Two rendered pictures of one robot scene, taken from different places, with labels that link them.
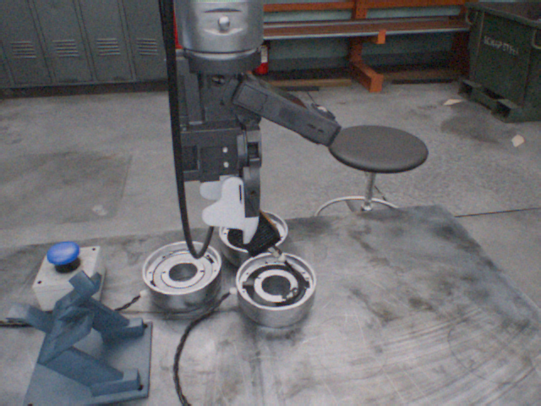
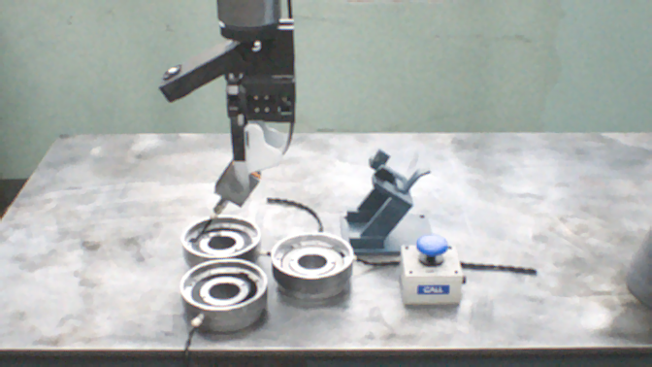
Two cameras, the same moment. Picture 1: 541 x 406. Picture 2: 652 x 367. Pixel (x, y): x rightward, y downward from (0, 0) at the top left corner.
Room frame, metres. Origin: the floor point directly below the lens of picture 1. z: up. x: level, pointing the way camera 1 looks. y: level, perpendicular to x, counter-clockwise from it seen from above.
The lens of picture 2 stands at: (1.29, 0.28, 1.41)
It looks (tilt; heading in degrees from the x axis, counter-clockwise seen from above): 28 degrees down; 189
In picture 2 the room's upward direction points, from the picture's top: straight up
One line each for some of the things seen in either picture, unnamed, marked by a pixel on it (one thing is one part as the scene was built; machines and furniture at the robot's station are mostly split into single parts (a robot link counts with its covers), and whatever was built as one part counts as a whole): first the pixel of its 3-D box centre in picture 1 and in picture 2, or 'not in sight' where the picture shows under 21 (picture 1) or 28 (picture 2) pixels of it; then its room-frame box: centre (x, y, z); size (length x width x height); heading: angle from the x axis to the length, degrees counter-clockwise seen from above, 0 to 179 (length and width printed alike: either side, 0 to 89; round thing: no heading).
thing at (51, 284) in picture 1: (68, 277); (434, 273); (0.41, 0.28, 0.82); 0.08 x 0.07 x 0.05; 99
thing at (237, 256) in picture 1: (254, 239); (224, 296); (0.50, 0.02, 0.82); 0.10 x 0.10 x 0.04
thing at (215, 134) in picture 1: (217, 113); (258, 70); (0.38, 0.05, 1.07); 0.09 x 0.08 x 0.12; 101
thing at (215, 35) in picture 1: (220, 24); (249, 4); (0.38, 0.04, 1.15); 0.08 x 0.08 x 0.05
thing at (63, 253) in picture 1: (67, 262); (431, 256); (0.42, 0.27, 0.85); 0.04 x 0.04 x 0.05
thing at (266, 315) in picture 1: (275, 289); (221, 248); (0.39, -0.01, 0.82); 0.10 x 0.10 x 0.04
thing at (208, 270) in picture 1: (183, 277); (312, 267); (0.42, 0.12, 0.82); 0.08 x 0.08 x 0.02
